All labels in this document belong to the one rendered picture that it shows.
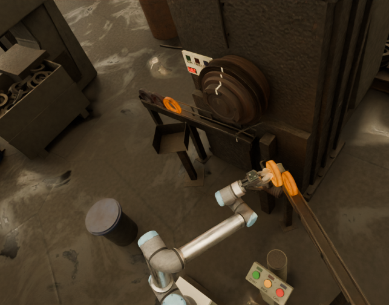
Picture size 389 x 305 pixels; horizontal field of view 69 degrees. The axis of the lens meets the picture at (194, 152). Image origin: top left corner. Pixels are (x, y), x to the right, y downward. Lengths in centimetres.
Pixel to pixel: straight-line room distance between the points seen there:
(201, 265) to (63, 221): 155
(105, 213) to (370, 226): 209
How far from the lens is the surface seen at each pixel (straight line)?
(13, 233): 365
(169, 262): 150
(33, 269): 328
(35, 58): 406
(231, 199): 167
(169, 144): 236
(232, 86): 164
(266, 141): 194
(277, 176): 162
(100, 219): 248
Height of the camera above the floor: 235
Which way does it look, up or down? 52 degrees down
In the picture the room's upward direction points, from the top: 24 degrees counter-clockwise
